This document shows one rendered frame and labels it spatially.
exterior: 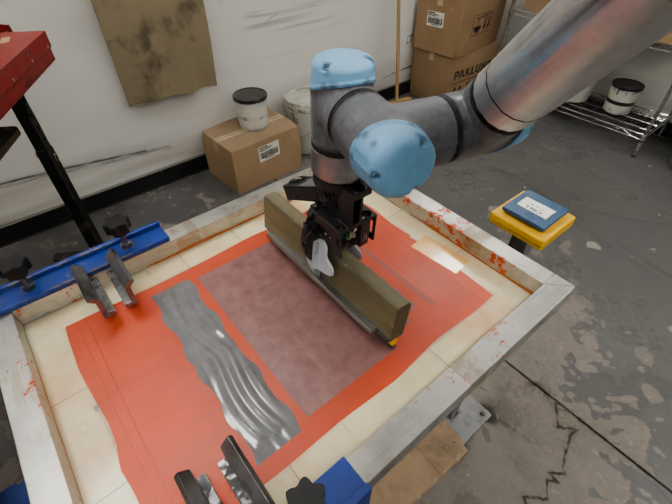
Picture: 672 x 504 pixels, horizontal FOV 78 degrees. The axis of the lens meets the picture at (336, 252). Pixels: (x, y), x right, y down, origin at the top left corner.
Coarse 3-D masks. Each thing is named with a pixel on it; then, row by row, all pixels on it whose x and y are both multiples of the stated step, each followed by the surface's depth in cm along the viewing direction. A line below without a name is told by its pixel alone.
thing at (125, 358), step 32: (384, 224) 87; (224, 256) 80; (256, 256) 80; (160, 288) 74; (224, 288) 74; (256, 288) 74; (288, 288) 74; (320, 288) 74; (96, 320) 69; (128, 320) 69; (160, 320) 69; (224, 320) 69; (256, 320) 69; (96, 352) 65; (128, 352) 65; (160, 352) 65; (96, 384) 61; (128, 384) 61; (160, 384) 61
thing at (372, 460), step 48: (192, 240) 81; (480, 240) 78; (528, 288) 73; (0, 336) 63; (528, 336) 66; (0, 384) 57; (432, 384) 57; (48, 432) 52; (384, 432) 52; (48, 480) 48
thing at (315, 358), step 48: (432, 288) 74; (480, 288) 74; (288, 336) 67; (336, 336) 67; (432, 336) 67; (192, 384) 61; (288, 384) 61; (336, 384) 61; (384, 384) 61; (144, 432) 56; (192, 432) 56; (144, 480) 52
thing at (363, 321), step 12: (276, 240) 78; (288, 252) 76; (300, 264) 74; (312, 276) 72; (324, 288) 70; (336, 300) 68; (348, 312) 66; (360, 312) 66; (360, 324) 65; (372, 324) 64
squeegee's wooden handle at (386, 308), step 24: (264, 216) 81; (288, 216) 74; (288, 240) 77; (336, 264) 67; (360, 264) 65; (336, 288) 69; (360, 288) 64; (384, 288) 61; (384, 312) 61; (408, 312) 61; (384, 336) 63
